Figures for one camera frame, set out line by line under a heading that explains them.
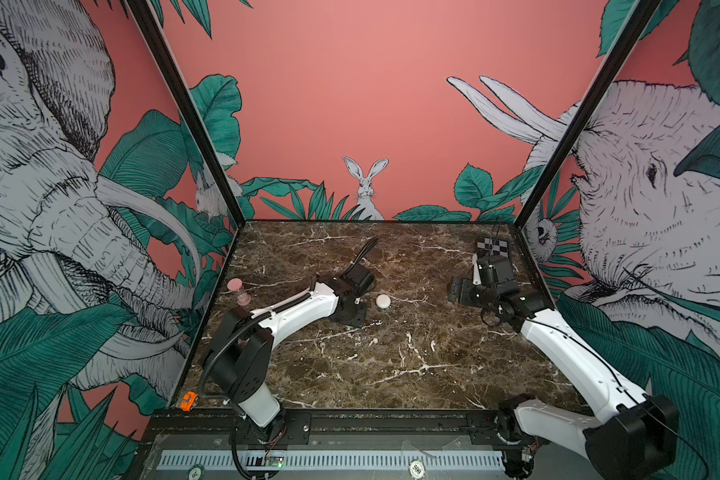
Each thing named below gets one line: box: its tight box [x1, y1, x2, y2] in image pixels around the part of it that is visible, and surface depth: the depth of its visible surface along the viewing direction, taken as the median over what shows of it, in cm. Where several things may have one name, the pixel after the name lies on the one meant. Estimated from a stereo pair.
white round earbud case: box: [376, 294, 391, 309], surface depth 100 cm
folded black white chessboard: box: [477, 238, 509, 258], surface depth 113 cm
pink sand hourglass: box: [227, 278, 252, 306], surface depth 92 cm
